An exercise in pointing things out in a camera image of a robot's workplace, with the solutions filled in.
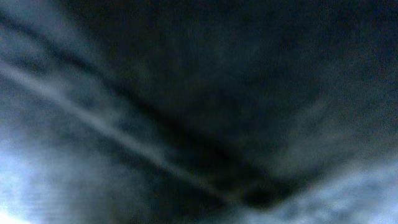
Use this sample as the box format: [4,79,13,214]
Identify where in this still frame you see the blue shorts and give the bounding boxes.
[1,1,397,223]

